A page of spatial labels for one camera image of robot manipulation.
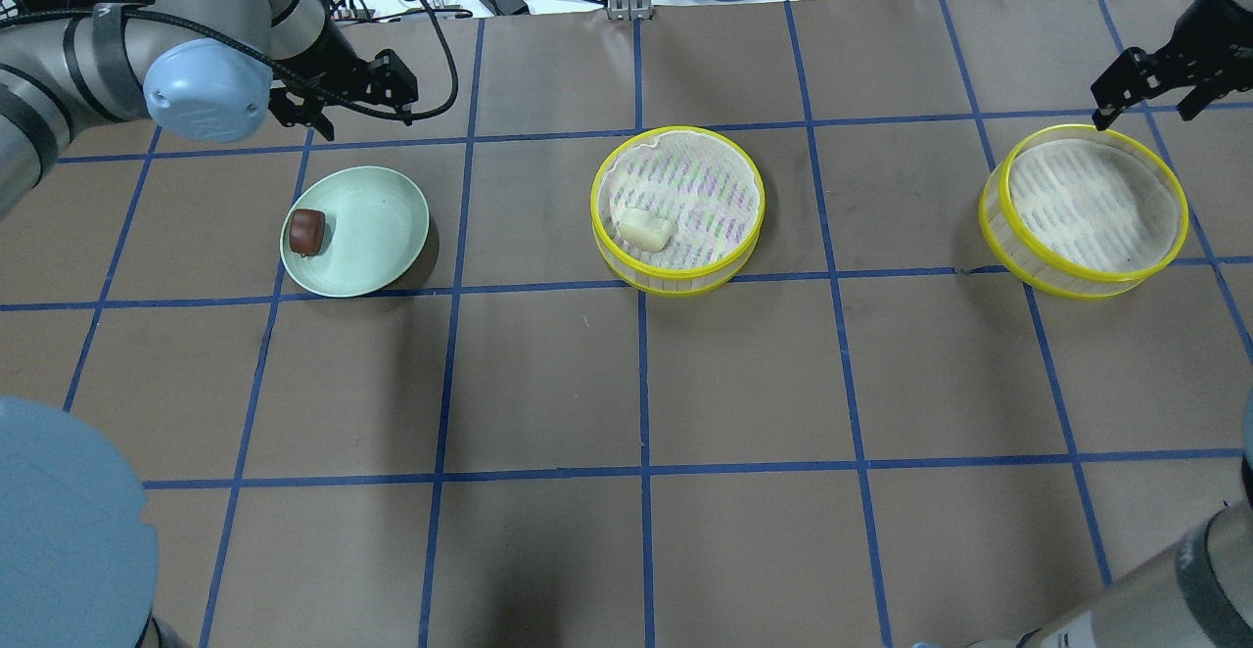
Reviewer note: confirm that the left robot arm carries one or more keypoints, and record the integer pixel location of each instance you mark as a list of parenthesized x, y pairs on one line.
[(80, 567)]

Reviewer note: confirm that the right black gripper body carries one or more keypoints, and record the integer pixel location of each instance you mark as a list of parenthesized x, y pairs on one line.
[(1202, 45)]

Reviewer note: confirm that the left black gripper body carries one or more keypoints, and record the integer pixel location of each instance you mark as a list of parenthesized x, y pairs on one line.
[(336, 67)]

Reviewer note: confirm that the right yellow steamer basket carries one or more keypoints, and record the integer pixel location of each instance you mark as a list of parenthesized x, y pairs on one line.
[(1083, 214)]

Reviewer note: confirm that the middle yellow steamer basket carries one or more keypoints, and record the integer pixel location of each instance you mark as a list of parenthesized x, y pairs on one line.
[(701, 181)]

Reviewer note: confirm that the light green plate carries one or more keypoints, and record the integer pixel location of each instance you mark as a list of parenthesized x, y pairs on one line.
[(378, 224)]

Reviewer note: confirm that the brown bun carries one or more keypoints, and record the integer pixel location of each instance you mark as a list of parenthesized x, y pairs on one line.
[(306, 232)]

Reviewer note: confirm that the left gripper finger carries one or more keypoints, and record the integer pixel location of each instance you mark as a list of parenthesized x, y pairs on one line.
[(292, 108), (391, 87)]

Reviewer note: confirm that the yellow steamer basket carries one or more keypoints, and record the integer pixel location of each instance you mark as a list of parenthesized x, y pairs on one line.
[(701, 181), (1083, 214)]

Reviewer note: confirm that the white bun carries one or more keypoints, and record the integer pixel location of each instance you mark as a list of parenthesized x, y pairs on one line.
[(644, 230)]

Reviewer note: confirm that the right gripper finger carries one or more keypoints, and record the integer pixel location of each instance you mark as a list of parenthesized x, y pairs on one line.
[(1131, 78), (1204, 94)]

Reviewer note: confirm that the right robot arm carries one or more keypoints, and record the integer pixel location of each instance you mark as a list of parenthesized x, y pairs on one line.
[(1195, 593)]

